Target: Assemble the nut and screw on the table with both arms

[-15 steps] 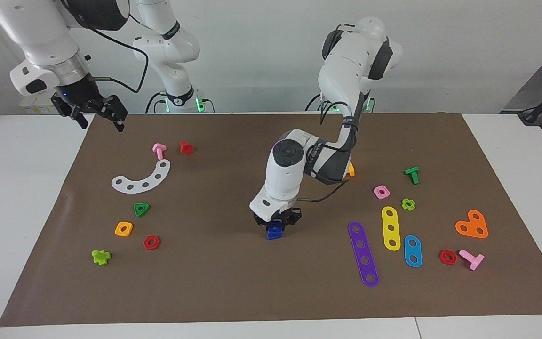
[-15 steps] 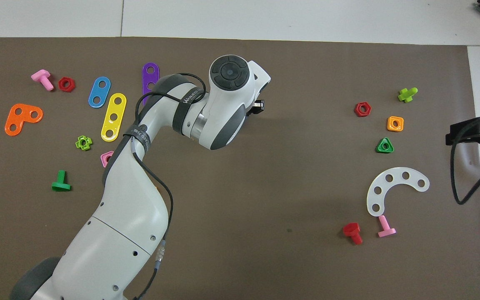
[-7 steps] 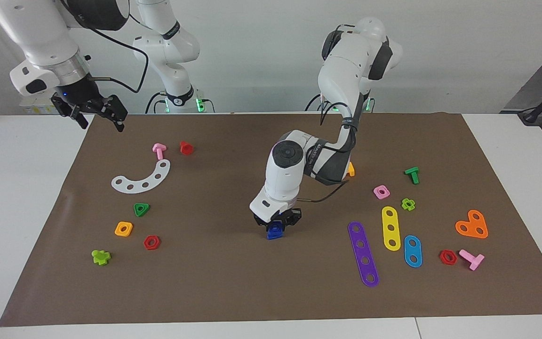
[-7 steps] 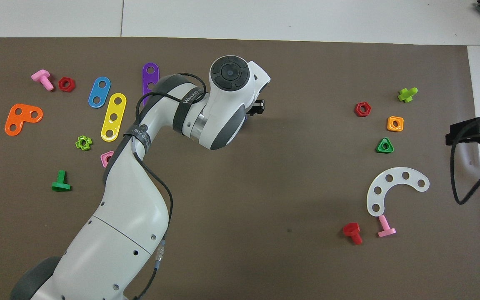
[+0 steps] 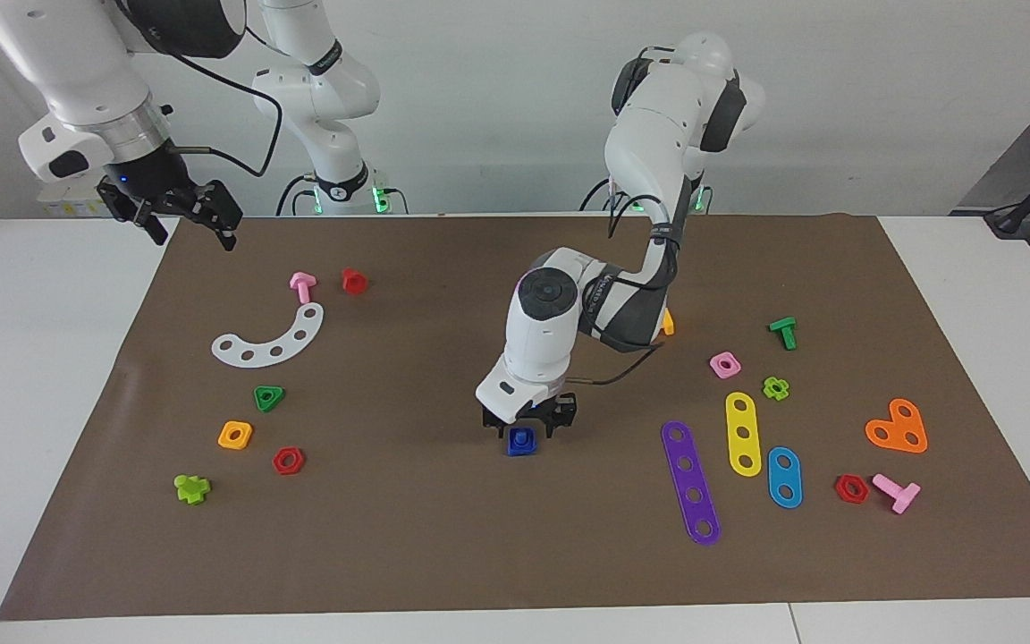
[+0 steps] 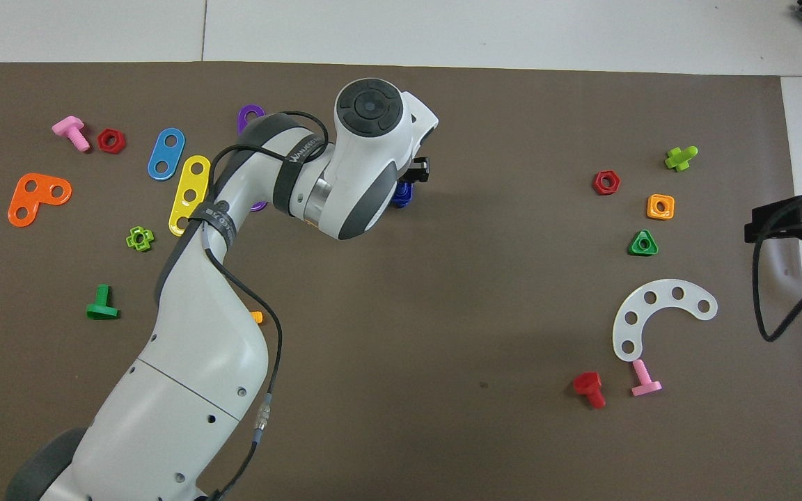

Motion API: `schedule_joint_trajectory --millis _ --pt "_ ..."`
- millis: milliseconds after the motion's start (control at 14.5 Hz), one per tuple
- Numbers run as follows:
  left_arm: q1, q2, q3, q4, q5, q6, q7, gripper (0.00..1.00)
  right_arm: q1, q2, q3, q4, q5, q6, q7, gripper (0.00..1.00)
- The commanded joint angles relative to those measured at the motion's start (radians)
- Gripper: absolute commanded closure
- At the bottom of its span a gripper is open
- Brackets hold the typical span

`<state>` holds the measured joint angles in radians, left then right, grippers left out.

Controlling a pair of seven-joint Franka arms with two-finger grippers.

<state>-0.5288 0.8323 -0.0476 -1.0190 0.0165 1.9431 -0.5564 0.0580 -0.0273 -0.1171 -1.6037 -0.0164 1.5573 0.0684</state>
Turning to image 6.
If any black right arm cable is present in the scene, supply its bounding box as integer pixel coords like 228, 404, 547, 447
753, 188, 802, 342

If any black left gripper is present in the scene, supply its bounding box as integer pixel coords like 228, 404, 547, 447
397, 157, 432, 187

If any white curved five-hole plate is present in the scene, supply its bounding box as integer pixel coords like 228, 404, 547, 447
612, 279, 718, 363

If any purple four-hole strip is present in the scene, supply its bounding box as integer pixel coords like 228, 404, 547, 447
237, 104, 269, 212

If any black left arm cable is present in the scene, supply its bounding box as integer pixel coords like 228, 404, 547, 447
196, 110, 330, 501

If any brown table mat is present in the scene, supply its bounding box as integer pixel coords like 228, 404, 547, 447
0, 61, 802, 501

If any orange three-hole angle plate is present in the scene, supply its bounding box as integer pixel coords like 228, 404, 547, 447
8, 173, 73, 228

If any yellow three-hole plate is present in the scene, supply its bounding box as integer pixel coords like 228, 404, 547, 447
168, 155, 212, 237

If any green triangle nut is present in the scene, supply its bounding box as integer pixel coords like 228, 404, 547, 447
628, 230, 659, 257

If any pink plastic screw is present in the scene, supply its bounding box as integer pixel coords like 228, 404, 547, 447
52, 116, 91, 152
631, 359, 663, 398

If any lime green cross screw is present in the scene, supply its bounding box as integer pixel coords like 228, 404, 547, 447
664, 145, 699, 173

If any orange square nut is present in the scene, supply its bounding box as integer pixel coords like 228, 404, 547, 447
646, 193, 675, 221

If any dark green plastic screw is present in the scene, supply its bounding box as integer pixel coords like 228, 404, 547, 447
86, 284, 121, 321

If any red hexagon screw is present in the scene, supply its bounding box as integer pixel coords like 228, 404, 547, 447
572, 372, 607, 410

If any blue two-hole plate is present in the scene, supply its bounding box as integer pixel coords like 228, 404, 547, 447
148, 128, 186, 181

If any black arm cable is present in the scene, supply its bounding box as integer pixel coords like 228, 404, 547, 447
753, 188, 802, 342
196, 110, 330, 501

